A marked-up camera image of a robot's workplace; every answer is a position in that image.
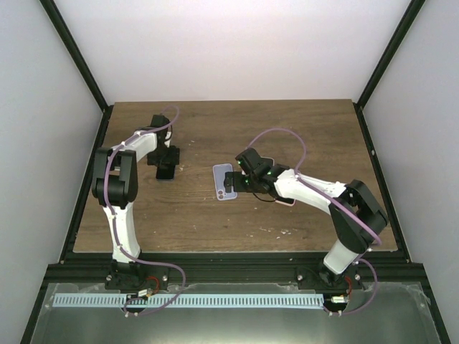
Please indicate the blue black phone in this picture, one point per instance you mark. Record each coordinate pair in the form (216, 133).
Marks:
(165, 173)

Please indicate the black frame post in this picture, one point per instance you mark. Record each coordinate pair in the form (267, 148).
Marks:
(405, 23)
(66, 37)

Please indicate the black right frame post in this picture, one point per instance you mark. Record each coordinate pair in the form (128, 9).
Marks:
(405, 23)

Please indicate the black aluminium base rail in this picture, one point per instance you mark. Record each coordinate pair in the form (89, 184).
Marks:
(299, 268)

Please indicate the light blue slotted cable duct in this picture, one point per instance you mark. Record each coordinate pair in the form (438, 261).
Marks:
(290, 301)

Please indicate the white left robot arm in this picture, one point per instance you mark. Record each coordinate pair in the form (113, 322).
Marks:
(115, 180)

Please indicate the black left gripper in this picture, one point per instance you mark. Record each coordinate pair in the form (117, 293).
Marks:
(172, 158)

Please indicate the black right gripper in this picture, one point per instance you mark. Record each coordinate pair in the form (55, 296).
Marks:
(228, 182)

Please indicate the pink phone case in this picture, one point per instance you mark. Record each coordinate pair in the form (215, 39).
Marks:
(286, 202)

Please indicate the grey metal front plate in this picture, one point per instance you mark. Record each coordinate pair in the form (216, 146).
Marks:
(390, 313)

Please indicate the black left frame post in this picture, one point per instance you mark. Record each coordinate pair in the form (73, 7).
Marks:
(66, 37)

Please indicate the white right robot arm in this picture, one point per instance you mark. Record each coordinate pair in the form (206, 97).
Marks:
(357, 216)

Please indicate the lavender phone case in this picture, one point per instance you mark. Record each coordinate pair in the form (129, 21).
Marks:
(223, 193)

